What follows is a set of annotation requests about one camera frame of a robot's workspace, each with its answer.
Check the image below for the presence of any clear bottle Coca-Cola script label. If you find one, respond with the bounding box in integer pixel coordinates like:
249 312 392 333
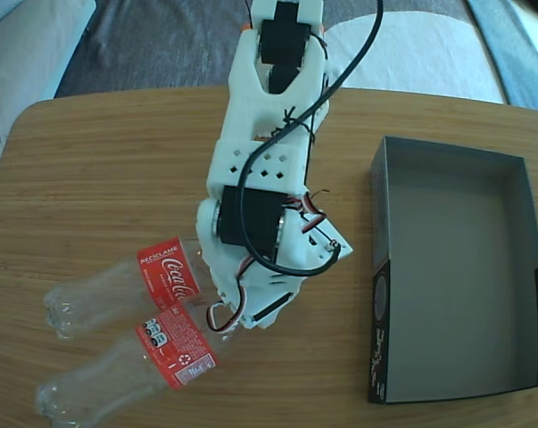
43 235 219 342

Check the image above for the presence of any clear bottle nutrition seals label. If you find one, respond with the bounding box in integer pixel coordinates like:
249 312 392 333
34 298 247 423

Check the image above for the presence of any grey cardboard box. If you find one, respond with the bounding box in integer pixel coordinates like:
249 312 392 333
366 136 538 406

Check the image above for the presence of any dark grey rug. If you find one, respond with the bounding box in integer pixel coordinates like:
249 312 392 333
54 0 475 99

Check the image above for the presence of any white cloth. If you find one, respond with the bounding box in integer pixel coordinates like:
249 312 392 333
326 11 506 106

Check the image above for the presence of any blue-grey fabric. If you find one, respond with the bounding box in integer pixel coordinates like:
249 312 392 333
467 0 538 112

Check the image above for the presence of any flat white camera mount plate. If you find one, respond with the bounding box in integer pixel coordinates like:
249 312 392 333
294 209 355 268

